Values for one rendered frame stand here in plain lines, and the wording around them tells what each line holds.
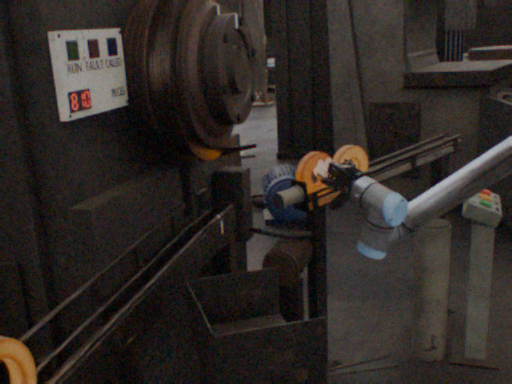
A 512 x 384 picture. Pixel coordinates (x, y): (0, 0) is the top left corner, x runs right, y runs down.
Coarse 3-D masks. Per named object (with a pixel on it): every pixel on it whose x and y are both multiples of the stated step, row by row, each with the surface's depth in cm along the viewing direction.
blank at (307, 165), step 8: (312, 152) 205; (320, 152) 205; (304, 160) 203; (312, 160) 203; (304, 168) 202; (312, 168) 204; (296, 176) 204; (304, 176) 203; (312, 184) 205; (320, 184) 207; (320, 192) 208
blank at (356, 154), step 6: (342, 150) 210; (348, 150) 210; (354, 150) 212; (360, 150) 213; (336, 156) 210; (342, 156) 209; (348, 156) 211; (354, 156) 212; (360, 156) 214; (366, 156) 215; (354, 162) 216; (360, 162) 215; (366, 162) 216; (360, 168) 215; (366, 168) 217
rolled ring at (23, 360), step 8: (0, 344) 96; (8, 344) 97; (16, 344) 99; (24, 344) 101; (0, 352) 96; (8, 352) 97; (16, 352) 99; (24, 352) 101; (8, 360) 100; (16, 360) 99; (24, 360) 101; (32, 360) 103; (8, 368) 102; (16, 368) 101; (24, 368) 101; (32, 368) 103; (16, 376) 102; (24, 376) 102; (32, 376) 103
